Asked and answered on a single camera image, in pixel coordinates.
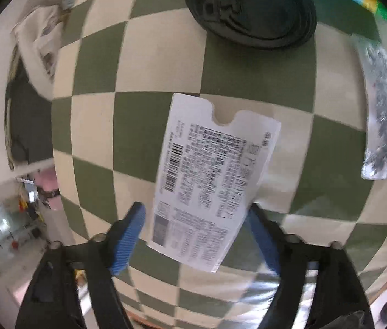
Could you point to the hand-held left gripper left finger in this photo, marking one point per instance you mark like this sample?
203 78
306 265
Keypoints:
128 238

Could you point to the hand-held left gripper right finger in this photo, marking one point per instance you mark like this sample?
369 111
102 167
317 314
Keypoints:
265 243

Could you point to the white printed packet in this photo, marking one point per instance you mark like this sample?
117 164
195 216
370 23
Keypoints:
210 178

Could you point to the pink suitcase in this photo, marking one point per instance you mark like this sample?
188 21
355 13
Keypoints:
47 183

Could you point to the dark folding cot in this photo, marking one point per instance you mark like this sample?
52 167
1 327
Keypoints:
25 126

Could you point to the silver blister pack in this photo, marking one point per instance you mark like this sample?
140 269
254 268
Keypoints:
385 109

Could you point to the green cream checkered table mat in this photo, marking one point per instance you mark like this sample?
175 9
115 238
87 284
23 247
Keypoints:
145 58

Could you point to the black round lid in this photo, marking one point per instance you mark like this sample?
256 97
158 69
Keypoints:
248 17

